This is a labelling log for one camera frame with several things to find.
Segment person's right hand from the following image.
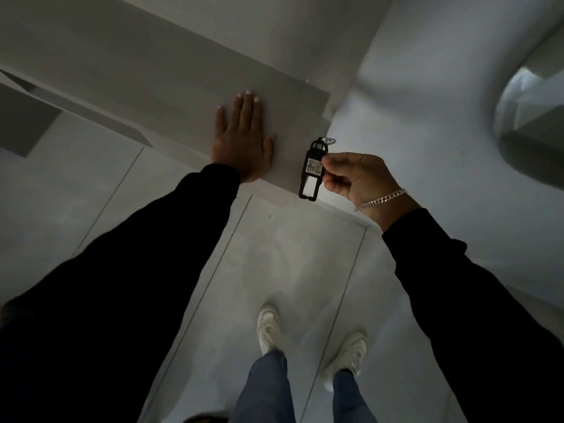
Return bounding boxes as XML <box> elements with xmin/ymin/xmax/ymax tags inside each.
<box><xmin>321</xmin><ymin>152</ymin><xmax>409</xmax><ymax>213</ymax></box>

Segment person's left hand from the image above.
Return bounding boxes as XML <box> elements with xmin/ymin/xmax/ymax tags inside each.
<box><xmin>211</xmin><ymin>90</ymin><xmax>276</xmax><ymax>184</ymax></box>

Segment black key tag white label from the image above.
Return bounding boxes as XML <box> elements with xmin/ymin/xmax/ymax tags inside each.
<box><xmin>298</xmin><ymin>137</ymin><xmax>330</xmax><ymax>202</ymax></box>

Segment grey door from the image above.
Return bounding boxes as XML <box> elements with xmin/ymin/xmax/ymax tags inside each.
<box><xmin>0</xmin><ymin>0</ymin><xmax>332</xmax><ymax>203</ymax></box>

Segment person's right forearm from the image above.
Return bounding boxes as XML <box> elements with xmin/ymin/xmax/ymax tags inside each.
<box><xmin>355</xmin><ymin>192</ymin><xmax>564</xmax><ymax>423</ymax></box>

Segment person's left forearm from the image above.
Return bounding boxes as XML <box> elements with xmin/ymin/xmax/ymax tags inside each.
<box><xmin>0</xmin><ymin>164</ymin><xmax>242</xmax><ymax>423</ymax></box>

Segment person's white left shoe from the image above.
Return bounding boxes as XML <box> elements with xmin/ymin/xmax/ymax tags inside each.
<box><xmin>256</xmin><ymin>303</ymin><xmax>283</xmax><ymax>356</ymax></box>

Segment person's white shoe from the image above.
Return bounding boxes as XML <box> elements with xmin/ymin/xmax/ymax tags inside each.
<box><xmin>322</xmin><ymin>330</ymin><xmax>369</xmax><ymax>393</ymax></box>
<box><xmin>256</xmin><ymin>303</ymin><xmax>283</xmax><ymax>356</ymax></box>

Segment person's white right shoe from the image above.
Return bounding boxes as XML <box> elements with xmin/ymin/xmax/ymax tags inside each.
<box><xmin>322</xmin><ymin>330</ymin><xmax>369</xmax><ymax>393</ymax></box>

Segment grey staircase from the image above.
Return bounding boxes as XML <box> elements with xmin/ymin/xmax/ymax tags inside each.
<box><xmin>493</xmin><ymin>22</ymin><xmax>564</xmax><ymax>191</ymax></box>

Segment person's left leg blue jeans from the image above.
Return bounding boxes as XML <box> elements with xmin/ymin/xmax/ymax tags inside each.
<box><xmin>229</xmin><ymin>350</ymin><xmax>297</xmax><ymax>423</ymax></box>

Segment person's leg blue jeans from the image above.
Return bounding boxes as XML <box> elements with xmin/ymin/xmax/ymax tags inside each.
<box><xmin>229</xmin><ymin>350</ymin><xmax>297</xmax><ymax>423</ymax></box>
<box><xmin>331</xmin><ymin>369</ymin><xmax>380</xmax><ymax>423</ymax></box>

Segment person's right leg blue jeans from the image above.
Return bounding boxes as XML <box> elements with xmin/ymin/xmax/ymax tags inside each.
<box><xmin>331</xmin><ymin>369</ymin><xmax>380</xmax><ymax>423</ymax></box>

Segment silver chain bracelet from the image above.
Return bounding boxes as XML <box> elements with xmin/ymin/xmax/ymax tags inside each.
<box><xmin>353</xmin><ymin>188</ymin><xmax>409</xmax><ymax>213</ymax></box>

